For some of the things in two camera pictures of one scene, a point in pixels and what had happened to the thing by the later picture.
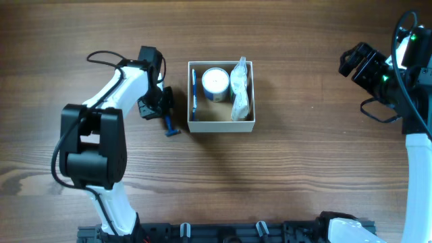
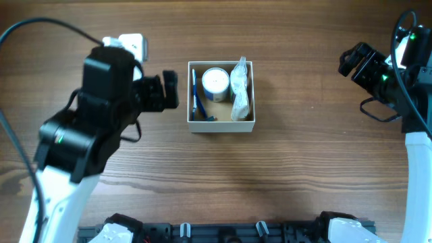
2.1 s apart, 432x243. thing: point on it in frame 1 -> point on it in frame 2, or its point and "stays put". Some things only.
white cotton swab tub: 215,83 stays put
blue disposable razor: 171,131 -> 206,117
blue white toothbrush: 194,96 stays put
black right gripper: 356,63 stays put
